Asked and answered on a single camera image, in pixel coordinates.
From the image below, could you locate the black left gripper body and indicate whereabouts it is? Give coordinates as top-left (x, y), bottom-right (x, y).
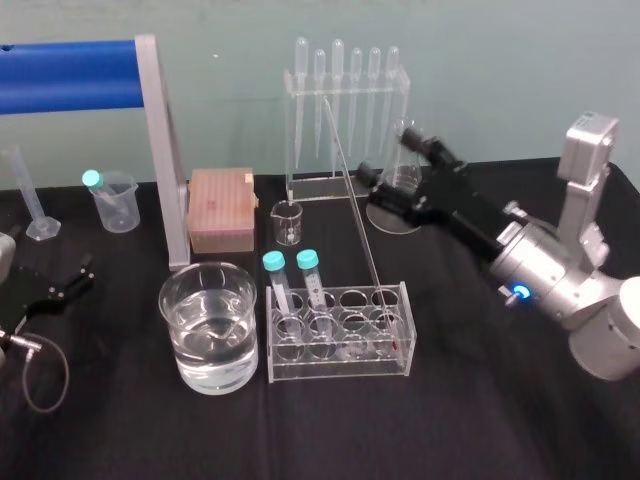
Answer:
top-left (0, 263), bottom-right (57, 332)

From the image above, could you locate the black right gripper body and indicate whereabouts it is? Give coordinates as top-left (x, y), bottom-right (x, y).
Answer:
top-left (408, 170), bottom-right (517, 259)

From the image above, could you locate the long glass thermometer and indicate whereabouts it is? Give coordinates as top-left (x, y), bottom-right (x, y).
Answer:
top-left (321, 96), bottom-right (402, 352)

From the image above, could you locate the small clear plastic beaker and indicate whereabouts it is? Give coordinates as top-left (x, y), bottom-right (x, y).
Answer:
top-left (90, 170), bottom-right (141, 234)

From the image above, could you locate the teal capped centrifuge tube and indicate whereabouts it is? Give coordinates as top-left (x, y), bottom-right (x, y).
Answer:
top-left (261, 250), bottom-right (307, 347)
top-left (81, 169), bottom-right (127, 222)
top-left (295, 248), bottom-right (337, 347)

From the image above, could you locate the small glass beaker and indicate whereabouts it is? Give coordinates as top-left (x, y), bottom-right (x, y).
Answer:
top-left (270, 200), bottom-right (304, 248)

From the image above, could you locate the large glass beaker with water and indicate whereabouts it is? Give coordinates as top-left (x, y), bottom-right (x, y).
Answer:
top-left (158, 261), bottom-right (261, 397)

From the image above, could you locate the clear acrylic test tube rack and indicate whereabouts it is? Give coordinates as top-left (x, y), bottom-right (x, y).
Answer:
top-left (265, 281), bottom-right (418, 385)

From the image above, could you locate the blue cylinder tube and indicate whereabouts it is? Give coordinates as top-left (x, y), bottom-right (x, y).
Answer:
top-left (0, 41), bottom-right (140, 117)

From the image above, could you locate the glass conical flask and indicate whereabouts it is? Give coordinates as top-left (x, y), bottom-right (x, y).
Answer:
top-left (366, 117), bottom-right (427, 235)

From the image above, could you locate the clear acrylic pipette stand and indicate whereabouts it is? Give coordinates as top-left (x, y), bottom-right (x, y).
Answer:
top-left (283, 66), bottom-right (412, 202)

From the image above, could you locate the clear plastic graduated cylinder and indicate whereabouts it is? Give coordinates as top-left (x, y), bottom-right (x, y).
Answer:
top-left (0, 144), bottom-right (63, 243)

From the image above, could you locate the clear plastic transfer pipette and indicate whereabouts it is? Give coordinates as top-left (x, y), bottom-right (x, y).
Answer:
top-left (293, 36), bottom-right (309, 170)
top-left (366, 46), bottom-right (382, 157)
top-left (378, 45), bottom-right (401, 157)

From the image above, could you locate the brown pipette tip box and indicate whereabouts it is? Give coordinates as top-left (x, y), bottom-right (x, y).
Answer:
top-left (186, 167), bottom-right (260, 254)

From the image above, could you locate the black table cloth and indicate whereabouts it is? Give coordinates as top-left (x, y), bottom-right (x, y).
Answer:
top-left (0, 156), bottom-right (640, 480)

